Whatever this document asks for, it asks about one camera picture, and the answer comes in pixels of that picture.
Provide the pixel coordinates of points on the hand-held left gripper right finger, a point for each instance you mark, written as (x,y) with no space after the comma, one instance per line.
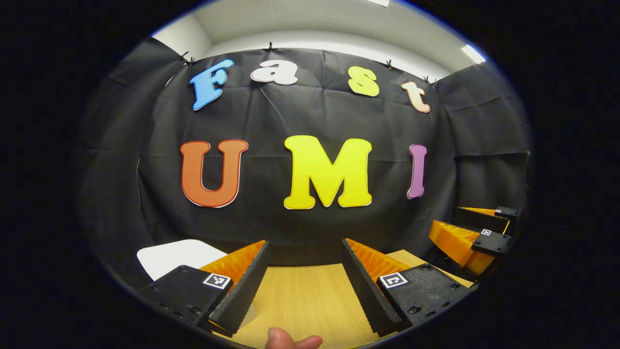
(363,291)

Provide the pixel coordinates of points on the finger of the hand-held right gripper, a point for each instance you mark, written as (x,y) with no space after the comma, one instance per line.
(479,220)
(494,245)

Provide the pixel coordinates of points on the white desktop garbage bin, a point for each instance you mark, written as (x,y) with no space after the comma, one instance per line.
(174,257)

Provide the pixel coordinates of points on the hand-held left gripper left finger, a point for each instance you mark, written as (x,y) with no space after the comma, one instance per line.
(247,291)

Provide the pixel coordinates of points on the wooden desktop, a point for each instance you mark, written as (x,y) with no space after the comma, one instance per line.
(305,300)

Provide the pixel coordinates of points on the black backdrop cloth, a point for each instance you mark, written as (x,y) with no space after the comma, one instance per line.
(271,116)

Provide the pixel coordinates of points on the long ceiling light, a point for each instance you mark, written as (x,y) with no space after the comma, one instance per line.
(380,2)

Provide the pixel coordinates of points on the small ceiling light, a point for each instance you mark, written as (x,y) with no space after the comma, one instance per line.
(473,53)

